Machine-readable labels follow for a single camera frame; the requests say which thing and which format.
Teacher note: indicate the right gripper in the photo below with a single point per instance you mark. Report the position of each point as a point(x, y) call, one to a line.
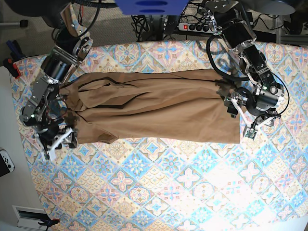
point(47, 134)

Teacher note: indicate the white power strip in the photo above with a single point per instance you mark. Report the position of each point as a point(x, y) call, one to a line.
point(198, 28)

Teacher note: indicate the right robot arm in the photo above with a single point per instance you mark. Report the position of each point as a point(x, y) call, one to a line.
point(72, 44)

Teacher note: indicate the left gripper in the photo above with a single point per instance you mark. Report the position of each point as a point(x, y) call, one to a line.
point(258, 102)

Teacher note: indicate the brown t-shirt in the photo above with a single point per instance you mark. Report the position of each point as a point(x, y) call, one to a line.
point(186, 105)

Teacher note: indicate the handheld game console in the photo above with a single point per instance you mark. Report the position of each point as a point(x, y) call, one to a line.
point(6, 164)

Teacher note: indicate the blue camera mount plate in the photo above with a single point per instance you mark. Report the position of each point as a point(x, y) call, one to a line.
point(151, 7)

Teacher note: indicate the white box device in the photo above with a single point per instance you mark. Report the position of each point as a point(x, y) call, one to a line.
point(29, 218)

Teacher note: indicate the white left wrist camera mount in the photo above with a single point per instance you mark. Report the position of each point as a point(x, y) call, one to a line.
point(253, 123)

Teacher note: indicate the red black clamp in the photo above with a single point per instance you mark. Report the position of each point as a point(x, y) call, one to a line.
point(11, 67)

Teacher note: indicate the orange black clamp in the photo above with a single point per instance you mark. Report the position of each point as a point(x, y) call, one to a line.
point(46, 221)

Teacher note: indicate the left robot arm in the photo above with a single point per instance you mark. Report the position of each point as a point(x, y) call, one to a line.
point(228, 20)

